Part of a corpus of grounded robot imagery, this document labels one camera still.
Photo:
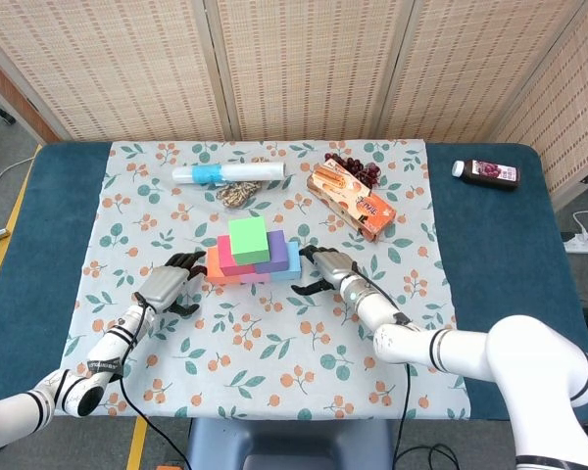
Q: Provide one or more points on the bamboo folding screen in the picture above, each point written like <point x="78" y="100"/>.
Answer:
<point x="299" y="73"/>

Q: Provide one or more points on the white bag roll blue band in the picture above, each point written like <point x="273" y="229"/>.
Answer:
<point x="245" y="173"/>

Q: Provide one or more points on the orange foam cube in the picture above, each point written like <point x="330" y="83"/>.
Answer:
<point x="213" y="271"/>

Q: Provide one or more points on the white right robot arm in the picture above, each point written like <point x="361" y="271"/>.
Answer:
<point x="470" y="347"/>

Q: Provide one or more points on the red foam cube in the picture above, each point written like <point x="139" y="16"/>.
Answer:
<point x="232" y="267"/>

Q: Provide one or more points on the dark juice bottle white cap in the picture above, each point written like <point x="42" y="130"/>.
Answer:
<point x="495" y="175"/>

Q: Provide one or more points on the floral berry print tablecloth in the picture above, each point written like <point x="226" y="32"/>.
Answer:
<point x="225" y="352"/>

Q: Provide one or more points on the teal padded table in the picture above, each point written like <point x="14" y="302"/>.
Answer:
<point x="500" y="220"/>

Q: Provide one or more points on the orange biscuit box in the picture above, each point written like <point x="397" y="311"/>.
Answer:
<point x="357" y="201"/>

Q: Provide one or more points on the green foam cube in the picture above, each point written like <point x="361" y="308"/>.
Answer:
<point x="247" y="240"/>

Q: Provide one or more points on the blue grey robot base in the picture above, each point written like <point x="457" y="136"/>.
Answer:
<point x="289" y="443"/>

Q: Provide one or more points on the purple foam cube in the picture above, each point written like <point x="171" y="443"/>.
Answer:
<point x="274" y="257"/>

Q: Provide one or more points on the pink foam cube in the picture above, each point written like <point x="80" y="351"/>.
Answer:
<point x="255" y="278"/>

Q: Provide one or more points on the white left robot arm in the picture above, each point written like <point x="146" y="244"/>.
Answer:
<point x="54" y="387"/>

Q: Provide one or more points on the light blue foam cube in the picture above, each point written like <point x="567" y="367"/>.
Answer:
<point x="289" y="267"/>

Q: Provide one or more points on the small orange floor object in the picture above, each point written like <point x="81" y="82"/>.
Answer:
<point x="169" y="467"/>

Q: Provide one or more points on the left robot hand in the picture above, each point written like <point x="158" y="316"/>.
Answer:
<point x="164" y="286"/>

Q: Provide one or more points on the red grape bunch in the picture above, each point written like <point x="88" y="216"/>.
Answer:
<point x="353" y="164"/>

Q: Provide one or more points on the white power strip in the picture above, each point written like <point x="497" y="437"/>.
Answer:
<point x="585" y="243"/>

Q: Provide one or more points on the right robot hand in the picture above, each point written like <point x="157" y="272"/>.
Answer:
<point x="330" y="267"/>

